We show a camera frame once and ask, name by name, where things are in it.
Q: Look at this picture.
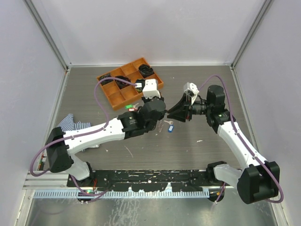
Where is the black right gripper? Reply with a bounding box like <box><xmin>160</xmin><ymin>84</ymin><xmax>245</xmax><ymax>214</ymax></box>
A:
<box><xmin>167</xmin><ymin>93</ymin><xmax>212</xmax><ymax>122</ymax></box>

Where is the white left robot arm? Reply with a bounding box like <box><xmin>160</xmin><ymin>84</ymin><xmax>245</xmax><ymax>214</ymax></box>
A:
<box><xmin>46</xmin><ymin>97</ymin><xmax>166</xmax><ymax>186</ymax></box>

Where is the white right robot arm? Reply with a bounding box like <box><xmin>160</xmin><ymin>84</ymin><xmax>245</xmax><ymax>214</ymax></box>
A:
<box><xmin>167</xmin><ymin>82</ymin><xmax>280</xmax><ymax>204</ymax></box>

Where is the key with red tag left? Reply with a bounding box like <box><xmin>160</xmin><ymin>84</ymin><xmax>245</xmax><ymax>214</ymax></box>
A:
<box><xmin>128</xmin><ymin>108</ymin><xmax>137</xmax><ymax>112</ymax></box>

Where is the blue yellow rolled tie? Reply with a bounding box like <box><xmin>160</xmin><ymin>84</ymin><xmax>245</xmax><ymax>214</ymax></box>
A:
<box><xmin>135</xmin><ymin>79</ymin><xmax>145</xmax><ymax>93</ymax></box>

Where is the orange compartment tray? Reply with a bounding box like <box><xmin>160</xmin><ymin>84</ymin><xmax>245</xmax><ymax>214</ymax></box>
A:
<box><xmin>96</xmin><ymin>57</ymin><xmax>164</xmax><ymax>110</ymax></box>

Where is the dark rolled tie far left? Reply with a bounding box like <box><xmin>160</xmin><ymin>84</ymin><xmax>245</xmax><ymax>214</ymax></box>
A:
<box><xmin>98</xmin><ymin>73</ymin><xmax>111</xmax><ymax>86</ymax></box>

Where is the blue striped cloth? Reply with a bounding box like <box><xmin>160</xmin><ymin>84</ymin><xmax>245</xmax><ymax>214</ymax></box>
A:
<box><xmin>57</xmin><ymin>113</ymin><xmax>101</xmax><ymax>149</ymax></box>

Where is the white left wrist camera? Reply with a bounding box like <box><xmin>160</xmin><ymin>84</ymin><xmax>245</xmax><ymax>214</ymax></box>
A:
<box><xmin>143</xmin><ymin>79</ymin><xmax>161</xmax><ymax>99</ymax></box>

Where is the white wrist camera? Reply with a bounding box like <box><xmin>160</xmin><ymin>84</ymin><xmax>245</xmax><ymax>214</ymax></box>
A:
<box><xmin>143</xmin><ymin>79</ymin><xmax>161</xmax><ymax>99</ymax></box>
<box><xmin>183</xmin><ymin>82</ymin><xmax>199</xmax><ymax>105</ymax></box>

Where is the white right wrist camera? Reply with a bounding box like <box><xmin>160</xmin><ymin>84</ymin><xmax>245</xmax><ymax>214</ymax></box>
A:
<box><xmin>183</xmin><ymin>82</ymin><xmax>199</xmax><ymax>105</ymax></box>

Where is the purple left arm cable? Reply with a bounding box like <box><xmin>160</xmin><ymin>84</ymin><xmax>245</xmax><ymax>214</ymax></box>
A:
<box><xmin>28</xmin><ymin>79</ymin><xmax>144</xmax><ymax>177</ymax></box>

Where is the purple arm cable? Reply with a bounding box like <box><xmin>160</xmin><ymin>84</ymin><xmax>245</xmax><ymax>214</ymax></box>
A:
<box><xmin>197</xmin><ymin>74</ymin><xmax>285</xmax><ymax>203</ymax></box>
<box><xmin>28</xmin><ymin>79</ymin><xmax>144</xmax><ymax>177</ymax></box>

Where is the black mounting base plate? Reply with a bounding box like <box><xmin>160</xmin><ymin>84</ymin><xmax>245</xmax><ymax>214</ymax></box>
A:
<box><xmin>76</xmin><ymin>169</ymin><xmax>223</xmax><ymax>192</ymax></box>

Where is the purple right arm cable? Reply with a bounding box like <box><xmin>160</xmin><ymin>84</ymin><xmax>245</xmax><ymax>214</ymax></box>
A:
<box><xmin>197</xmin><ymin>74</ymin><xmax>285</xmax><ymax>203</ymax></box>

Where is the aluminium corner post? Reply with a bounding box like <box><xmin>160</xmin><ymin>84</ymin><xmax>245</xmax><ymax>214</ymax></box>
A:
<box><xmin>230</xmin><ymin>0</ymin><xmax>275</xmax><ymax>69</ymax></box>

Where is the slotted cable duct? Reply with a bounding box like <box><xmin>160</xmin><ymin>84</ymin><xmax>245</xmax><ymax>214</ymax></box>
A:
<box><xmin>33</xmin><ymin>188</ymin><xmax>210</xmax><ymax>199</ymax></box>

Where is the left aluminium frame post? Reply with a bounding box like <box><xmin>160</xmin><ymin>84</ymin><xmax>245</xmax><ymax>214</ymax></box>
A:
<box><xmin>23</xmin><ymin>0</ymin><xmax>70</xmax><ymax>71</ymax></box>

